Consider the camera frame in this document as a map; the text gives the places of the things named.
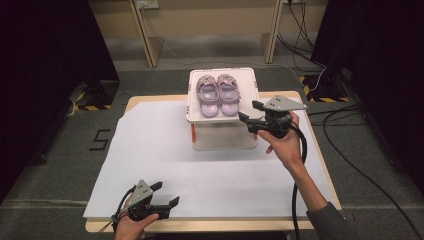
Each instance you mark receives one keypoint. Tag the striped-tape stand base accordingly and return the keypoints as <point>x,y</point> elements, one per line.
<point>96,95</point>
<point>325,90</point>

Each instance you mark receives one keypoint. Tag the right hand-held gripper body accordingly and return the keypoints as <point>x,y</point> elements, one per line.
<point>278,123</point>

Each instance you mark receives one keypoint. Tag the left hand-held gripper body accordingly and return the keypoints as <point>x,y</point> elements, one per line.
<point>140,195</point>

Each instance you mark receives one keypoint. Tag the pink child sandal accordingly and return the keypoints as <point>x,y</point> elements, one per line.
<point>208,96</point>
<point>228,95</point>

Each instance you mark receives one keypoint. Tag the black curtain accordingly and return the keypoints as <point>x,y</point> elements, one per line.
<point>383,66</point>
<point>46,83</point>

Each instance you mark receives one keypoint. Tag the white wall socket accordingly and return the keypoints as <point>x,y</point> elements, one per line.
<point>147,3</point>

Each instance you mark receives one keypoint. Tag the white table cloth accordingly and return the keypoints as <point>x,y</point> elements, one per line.
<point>156,160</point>

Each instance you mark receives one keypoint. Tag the white plastic storage box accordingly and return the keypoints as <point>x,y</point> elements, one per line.
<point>220,138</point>

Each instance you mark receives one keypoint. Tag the person's right hand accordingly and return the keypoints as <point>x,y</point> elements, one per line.
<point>288,150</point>

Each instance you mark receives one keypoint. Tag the person's left hand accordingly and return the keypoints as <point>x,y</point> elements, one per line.
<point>131,230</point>

